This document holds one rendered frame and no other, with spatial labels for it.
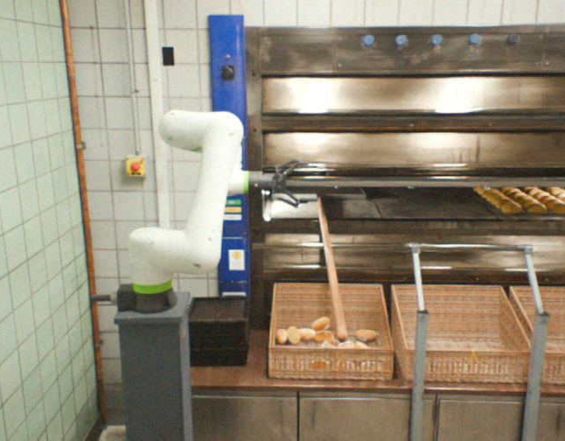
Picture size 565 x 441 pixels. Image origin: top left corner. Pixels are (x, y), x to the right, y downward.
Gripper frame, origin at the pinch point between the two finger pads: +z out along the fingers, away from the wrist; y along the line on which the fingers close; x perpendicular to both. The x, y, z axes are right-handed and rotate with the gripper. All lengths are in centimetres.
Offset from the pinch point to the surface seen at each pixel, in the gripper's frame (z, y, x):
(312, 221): 0, 31, -55
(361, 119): 23, -20, -55
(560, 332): 124, 85, -46
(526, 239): 107, 40, -58
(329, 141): 8, -9, -57
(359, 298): 24, 70, -50
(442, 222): 65, 31, -55
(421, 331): 45, 61, 5
